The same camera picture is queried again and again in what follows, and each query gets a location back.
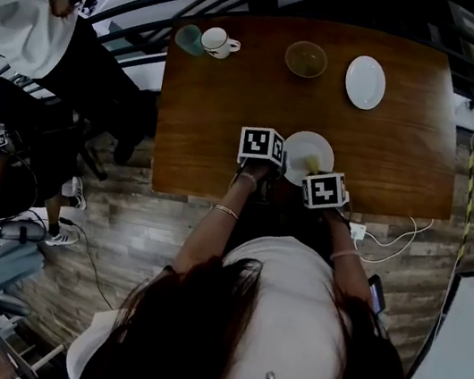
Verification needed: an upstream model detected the teal plastic cup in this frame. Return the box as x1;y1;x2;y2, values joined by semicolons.
171;21;208;59

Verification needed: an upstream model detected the thin silver bracelet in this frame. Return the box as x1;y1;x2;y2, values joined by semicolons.
210;202;242;223

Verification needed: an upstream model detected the oval white plate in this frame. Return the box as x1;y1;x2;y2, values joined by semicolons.
340;52;392;114

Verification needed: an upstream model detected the white mug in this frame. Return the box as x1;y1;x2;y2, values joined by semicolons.
197;24;245;64

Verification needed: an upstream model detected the yellow black striped tape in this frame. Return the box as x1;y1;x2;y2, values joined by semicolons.
449;149;474;266

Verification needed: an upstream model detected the person's right forearm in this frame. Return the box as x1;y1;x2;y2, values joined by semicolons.
306;205;390;310

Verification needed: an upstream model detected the black cable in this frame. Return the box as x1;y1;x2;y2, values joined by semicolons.
45;215;130;312

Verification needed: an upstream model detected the person's left forearm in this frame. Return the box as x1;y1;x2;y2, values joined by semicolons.
171;161;264;287

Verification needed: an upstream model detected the yellow sponge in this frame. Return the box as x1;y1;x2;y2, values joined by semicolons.
300;149;326;175

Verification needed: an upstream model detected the olive glass bowl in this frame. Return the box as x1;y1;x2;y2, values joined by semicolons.
281;37;331;83

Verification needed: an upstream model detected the person's white shirt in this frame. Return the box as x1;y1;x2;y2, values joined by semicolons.
62;200;436;379

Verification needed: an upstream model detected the pink bracelet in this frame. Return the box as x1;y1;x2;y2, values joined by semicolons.
328;244;364;266

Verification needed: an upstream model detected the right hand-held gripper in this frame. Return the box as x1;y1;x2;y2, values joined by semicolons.
296;165;355;217

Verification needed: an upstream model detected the white power adapter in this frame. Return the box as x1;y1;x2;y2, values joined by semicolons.
345;221;368;245

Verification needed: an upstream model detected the black smartphone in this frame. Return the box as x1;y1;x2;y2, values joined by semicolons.
361;273;393;316

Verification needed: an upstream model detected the white cable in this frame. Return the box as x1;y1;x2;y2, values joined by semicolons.
359;206;436;274

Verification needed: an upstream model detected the round white plate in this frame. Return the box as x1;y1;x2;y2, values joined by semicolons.
276;127;340;192

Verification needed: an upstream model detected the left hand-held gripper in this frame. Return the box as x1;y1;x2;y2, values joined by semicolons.
231;122;296;196

